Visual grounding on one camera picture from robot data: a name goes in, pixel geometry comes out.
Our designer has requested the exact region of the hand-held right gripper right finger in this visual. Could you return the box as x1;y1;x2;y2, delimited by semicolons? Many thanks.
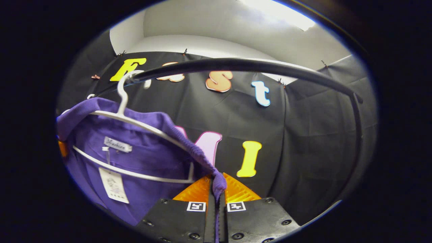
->
219;173;301;243

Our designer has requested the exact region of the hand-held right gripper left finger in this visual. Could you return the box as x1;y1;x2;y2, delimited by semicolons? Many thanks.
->
135;174;217;243

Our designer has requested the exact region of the purple shirt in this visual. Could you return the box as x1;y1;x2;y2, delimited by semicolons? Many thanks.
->
56;97;227;243

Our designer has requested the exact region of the black clothes rack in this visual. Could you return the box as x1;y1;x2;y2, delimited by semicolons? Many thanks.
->
91;57;364;203

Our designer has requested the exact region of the black backdrop cloth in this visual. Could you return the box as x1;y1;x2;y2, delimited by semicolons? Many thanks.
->
56;29;378;226

